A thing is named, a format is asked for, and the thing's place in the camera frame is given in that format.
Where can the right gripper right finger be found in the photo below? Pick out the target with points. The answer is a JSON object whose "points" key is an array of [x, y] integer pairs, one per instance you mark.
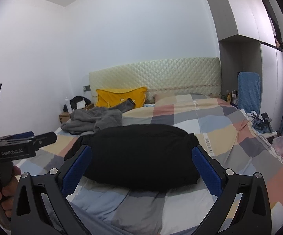
{"points": [[253, 215]]}

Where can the person's left hand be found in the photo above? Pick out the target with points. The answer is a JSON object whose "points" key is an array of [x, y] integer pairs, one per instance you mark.
{"points": [[9, 192]]}

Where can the grey wardrobe cabinet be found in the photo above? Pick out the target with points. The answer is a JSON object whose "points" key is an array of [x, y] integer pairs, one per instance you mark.
{"points": [[250, 35]]}

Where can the person's blue jeans leg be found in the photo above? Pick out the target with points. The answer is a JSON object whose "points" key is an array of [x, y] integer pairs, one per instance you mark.
{"points": [[93, 224]]}

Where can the wooden nightstand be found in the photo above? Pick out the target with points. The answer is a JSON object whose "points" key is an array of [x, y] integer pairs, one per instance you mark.
{"points": [[65, 116]]}

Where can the grey fleece garment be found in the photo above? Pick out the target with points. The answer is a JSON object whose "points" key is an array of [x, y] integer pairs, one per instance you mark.
{"points": [[97, 118]]}

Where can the yellow pillow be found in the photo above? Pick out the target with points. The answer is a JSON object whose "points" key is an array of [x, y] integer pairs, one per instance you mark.
{"points": [[112, 97]]}

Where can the white plastic bottle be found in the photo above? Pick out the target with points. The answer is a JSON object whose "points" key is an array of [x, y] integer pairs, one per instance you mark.
{"points": [[69, 109]]}

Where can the black puffer jacket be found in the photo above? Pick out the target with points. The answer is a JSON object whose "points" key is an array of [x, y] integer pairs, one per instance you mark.
{"points": [[141, 157]]}

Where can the wall power socket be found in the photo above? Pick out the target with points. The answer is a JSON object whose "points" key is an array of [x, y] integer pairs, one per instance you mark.
{"points": [[86, 88]]}

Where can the bottles on side shelf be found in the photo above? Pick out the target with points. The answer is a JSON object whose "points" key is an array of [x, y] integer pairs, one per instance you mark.
{"points": [[232, 97]]}

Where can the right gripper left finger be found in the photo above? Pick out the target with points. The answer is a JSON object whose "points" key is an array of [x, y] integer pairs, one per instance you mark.
{"points": [[29, 214]]}

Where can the cream quilted headboard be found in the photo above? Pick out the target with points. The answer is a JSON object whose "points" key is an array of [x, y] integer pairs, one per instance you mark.
{"points": [[180, 75]]}

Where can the black bag on nightstand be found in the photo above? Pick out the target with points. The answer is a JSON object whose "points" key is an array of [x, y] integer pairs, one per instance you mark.
{"points": [[79, 102]]}

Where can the pink patterned pillow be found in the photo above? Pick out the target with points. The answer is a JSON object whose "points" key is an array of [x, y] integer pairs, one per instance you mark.
{"points": [[161, 96]]}

